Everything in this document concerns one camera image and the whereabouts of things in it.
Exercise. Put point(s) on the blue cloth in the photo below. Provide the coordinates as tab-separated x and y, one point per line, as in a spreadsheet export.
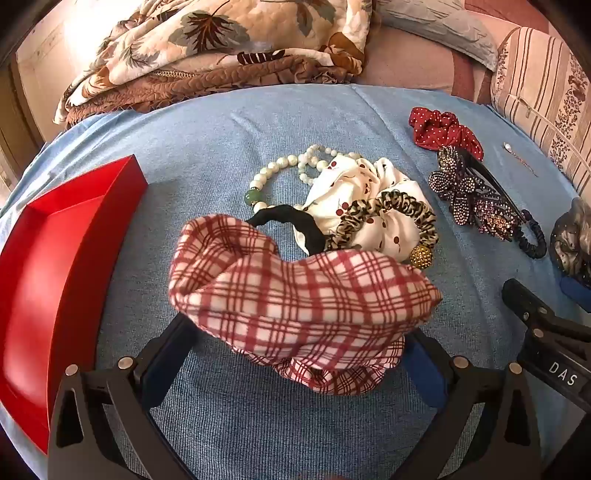
231	129

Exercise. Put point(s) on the floral leaf quilt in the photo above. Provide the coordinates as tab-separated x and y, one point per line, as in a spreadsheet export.
207	46

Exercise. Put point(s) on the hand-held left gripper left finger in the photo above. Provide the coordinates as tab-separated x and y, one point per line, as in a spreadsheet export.
165	365

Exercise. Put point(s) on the rhinestone butterfly hair clip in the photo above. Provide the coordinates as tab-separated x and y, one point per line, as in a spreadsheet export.
457	184

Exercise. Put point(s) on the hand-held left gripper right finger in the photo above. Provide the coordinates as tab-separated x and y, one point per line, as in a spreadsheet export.
425	370

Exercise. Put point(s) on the red polka dot scrunchie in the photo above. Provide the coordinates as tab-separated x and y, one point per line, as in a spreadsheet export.
438	129

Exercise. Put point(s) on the white cherry print scrunchie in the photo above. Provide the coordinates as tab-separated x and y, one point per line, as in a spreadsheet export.
369	184

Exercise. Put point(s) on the red plaid scrunchie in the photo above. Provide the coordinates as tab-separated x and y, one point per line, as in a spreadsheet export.
300	304

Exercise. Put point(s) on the striped beige pillow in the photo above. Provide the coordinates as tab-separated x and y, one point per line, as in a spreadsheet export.
545	83

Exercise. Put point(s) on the blue-grey pillow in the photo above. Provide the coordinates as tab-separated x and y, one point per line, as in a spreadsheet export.
438	27

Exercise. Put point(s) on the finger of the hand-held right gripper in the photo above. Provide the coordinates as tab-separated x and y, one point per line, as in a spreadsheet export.
531	310

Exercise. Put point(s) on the pink bed sheet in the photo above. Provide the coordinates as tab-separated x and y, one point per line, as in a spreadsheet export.
406	64

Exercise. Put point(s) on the red box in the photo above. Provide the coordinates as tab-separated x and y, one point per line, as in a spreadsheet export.
46	277

